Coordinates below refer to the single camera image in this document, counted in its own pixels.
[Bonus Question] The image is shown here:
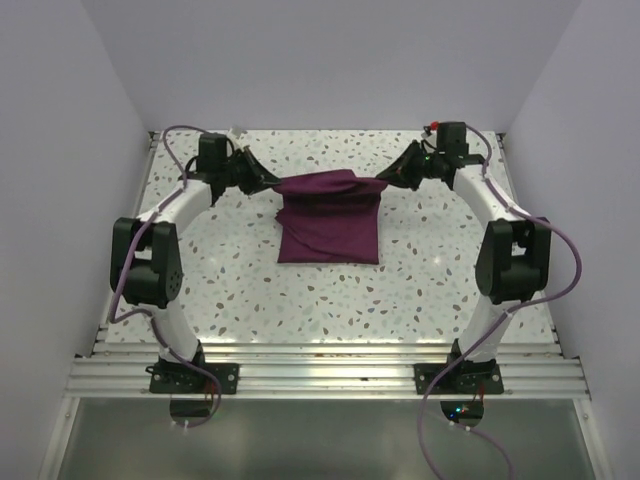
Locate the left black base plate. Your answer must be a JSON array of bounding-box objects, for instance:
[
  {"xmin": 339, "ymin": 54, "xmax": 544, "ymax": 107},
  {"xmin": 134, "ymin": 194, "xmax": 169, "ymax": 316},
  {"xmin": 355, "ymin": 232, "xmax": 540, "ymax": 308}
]
[{"xmin": 145, "ymin": 352, "xmax": 240, "ymax": 395}]

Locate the aluminium rail frame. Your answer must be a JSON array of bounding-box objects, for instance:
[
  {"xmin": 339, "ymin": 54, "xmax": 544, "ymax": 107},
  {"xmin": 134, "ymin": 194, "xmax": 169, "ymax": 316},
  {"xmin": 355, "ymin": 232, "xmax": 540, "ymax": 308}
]
[{"xmin": 64, "ymin": 130, "xmax": 589, "ymax": 400}]

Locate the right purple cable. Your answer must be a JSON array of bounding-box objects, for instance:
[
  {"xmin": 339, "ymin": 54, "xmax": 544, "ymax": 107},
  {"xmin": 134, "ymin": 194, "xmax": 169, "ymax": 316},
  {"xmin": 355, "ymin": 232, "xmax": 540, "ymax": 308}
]
[{"xmin": 415, "ymin": 124, "xmax": 584, "ymax": 480}]

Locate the purple cable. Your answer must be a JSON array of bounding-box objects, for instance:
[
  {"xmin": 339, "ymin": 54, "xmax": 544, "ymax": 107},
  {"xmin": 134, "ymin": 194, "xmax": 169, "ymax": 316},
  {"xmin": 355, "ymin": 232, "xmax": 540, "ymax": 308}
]
[
  {"xmin": 107, "ymin": 124, "xmax": 221, "ymax": 429},
  {"xmin": 415, "ymin": 124, "xmax": 584, "ymax": 480}
]

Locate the purple cloth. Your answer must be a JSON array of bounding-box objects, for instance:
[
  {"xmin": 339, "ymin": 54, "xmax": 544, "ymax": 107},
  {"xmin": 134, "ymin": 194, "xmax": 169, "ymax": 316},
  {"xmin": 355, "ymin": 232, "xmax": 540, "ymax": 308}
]
[{"xmin": 273, "ymin": 169, "xmax": 388, "ymax": 265}]

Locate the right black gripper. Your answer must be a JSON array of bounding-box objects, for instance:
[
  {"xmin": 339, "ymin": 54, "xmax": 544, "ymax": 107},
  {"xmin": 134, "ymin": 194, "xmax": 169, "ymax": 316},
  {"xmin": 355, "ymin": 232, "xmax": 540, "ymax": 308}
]
[{"xmin": 375, "ymin": 140, "xmax": 444, "ymax": 192}]

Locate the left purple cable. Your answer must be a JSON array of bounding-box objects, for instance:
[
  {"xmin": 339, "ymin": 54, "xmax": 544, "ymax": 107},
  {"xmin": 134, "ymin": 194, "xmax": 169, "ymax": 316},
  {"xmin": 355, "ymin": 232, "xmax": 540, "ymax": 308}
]
[{"xmin": 107, "ymin": 124, "xmax": 221, "ymax": 429}]

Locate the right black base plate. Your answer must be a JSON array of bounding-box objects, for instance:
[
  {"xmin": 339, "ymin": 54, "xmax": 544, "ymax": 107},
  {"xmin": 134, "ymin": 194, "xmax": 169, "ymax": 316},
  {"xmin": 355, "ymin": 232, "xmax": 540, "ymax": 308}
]
[{"xmin": 413, "ymin": 352, "xmax": 505, "ymax": 395}]

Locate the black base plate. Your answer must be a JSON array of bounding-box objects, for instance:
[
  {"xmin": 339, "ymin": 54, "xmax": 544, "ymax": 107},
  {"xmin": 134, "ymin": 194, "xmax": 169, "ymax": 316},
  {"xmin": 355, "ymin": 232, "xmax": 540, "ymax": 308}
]
[
  {"xmin": 145, "ymin": 352, "xmax": 240, "ymax": 395},
  {"xmin": 413, "ymin": 352, "xmax": 505, "ymax": 395}
]

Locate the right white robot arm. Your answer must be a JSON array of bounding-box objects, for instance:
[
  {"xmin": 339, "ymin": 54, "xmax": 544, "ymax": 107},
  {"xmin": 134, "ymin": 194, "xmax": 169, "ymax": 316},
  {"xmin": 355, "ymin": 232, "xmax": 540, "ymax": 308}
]
[{"xmin": 377, "ymin": 121, "xmax": 551, "ymax": 393}]

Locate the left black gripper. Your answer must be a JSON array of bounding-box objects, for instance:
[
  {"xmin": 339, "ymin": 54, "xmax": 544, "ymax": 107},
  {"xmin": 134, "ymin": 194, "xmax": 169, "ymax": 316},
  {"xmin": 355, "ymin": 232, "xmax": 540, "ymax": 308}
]
[{"xmin": 219, "ymin": 147, "xmax": 280, "ymax": 196}]

